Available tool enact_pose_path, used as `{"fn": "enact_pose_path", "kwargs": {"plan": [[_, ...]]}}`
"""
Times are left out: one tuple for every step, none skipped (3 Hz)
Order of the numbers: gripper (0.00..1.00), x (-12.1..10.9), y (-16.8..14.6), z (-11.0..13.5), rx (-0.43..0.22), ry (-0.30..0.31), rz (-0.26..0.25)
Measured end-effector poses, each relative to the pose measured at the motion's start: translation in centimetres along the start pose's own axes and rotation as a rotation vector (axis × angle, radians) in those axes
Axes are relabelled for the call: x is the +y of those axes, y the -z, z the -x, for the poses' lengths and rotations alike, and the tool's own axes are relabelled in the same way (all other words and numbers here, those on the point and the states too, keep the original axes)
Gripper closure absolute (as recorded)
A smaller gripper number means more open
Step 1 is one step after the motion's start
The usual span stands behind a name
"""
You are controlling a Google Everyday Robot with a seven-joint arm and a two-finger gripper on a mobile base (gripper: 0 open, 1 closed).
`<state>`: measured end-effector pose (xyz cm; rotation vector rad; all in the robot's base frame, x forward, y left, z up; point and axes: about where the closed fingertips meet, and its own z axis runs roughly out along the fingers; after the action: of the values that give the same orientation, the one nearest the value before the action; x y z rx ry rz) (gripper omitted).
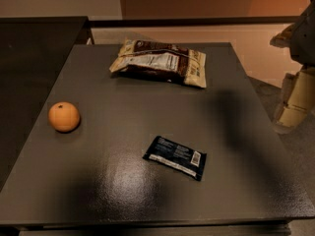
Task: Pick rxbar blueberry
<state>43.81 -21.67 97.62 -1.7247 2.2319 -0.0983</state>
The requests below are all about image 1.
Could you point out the orange fruit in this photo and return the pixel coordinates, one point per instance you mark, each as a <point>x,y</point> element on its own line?
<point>64,117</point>

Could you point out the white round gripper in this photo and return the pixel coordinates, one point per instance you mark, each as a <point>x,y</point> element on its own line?
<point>305,39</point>

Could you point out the brown and cream snack bag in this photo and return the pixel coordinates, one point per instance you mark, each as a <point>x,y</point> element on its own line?
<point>161,61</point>

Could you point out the dark blue rxbar wrapper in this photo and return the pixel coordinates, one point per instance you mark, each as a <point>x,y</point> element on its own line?
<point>177,156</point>

